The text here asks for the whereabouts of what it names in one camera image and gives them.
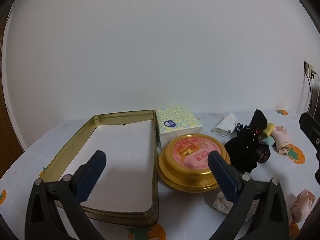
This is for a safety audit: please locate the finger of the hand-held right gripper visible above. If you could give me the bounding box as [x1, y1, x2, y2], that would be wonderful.
[299, 112, 320, 153]

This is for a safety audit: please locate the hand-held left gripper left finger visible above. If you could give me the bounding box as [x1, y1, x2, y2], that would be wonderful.
[24, 150, 107, 240]

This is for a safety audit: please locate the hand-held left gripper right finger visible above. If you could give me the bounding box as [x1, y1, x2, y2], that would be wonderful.
[208, 150, 290, 240]

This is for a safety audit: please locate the black velvet cloth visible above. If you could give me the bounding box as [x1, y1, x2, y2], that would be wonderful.
[224, 127, 262, 173]

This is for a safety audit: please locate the pink cloth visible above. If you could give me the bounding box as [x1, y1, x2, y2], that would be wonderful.
[289, 189, 316, 224]
[272, 126, 292, 155]

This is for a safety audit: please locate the white waffle cloth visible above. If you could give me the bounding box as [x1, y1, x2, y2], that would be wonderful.
[212, 191, 258, 222]
[212, 113, 238, 137]

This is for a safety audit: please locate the gold rectangular tin tray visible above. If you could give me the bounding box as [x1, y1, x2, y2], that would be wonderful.
[39, 109, 160, 227]

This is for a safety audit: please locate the purple velvet scrunchie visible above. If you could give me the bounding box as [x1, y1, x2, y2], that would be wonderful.
[255, 141, 272, 164]

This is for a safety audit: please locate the blue yarn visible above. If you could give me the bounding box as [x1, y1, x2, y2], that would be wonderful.
[234, 122, 248, 133]

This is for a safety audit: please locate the black terry cloth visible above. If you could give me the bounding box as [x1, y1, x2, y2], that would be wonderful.
[250, 109, 268, 135]

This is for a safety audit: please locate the round gold tin pink label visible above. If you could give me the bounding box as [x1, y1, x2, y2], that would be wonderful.
[157, 133, 232, 193]

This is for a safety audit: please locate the yellow rolled cloth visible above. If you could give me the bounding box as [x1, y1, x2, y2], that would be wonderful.
[262, 123, 275, 138]

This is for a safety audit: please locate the yellow dotted tissue pack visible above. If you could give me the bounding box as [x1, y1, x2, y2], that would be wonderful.
[155, 106, 203, 147]

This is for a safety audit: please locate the brown wooden door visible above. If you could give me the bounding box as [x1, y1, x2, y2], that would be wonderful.
[0, 5, 25, 178]

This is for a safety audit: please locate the grey cable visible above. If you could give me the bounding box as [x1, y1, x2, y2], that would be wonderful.
[305, 71, 313, 114]

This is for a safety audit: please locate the wall power outlet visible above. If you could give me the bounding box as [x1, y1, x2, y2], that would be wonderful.
[304, 61, 316, 78]

